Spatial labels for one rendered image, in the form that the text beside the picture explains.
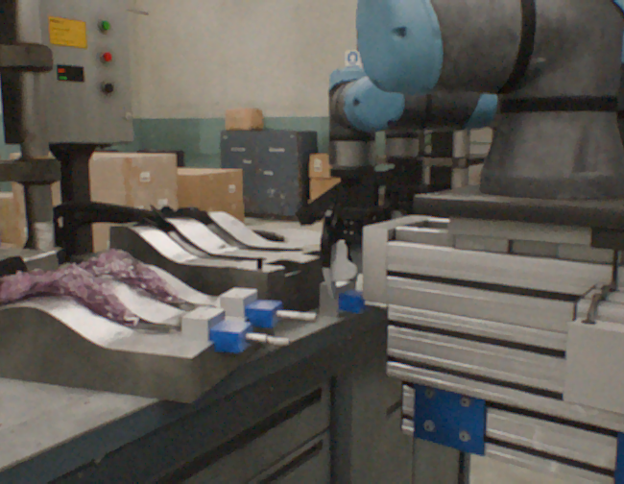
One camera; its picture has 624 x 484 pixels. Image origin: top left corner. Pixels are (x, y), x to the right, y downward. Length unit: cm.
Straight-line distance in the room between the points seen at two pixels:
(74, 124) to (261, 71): 726
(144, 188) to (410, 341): 441
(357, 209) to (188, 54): 883
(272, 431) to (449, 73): 66
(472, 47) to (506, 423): 42
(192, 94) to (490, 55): 912
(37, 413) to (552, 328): 56
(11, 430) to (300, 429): 55
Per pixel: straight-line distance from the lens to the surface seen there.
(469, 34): 66
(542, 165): 70
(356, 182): 105
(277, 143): 822
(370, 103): 92
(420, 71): 66
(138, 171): 505
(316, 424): 121
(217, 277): 109
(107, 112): 191
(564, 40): 71
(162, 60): 1012
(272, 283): 104
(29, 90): 163
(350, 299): 108
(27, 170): 161
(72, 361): 85
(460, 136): 503
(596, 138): 72
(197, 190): 575
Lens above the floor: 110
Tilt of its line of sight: 10 degrees down
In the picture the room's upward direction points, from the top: straight up
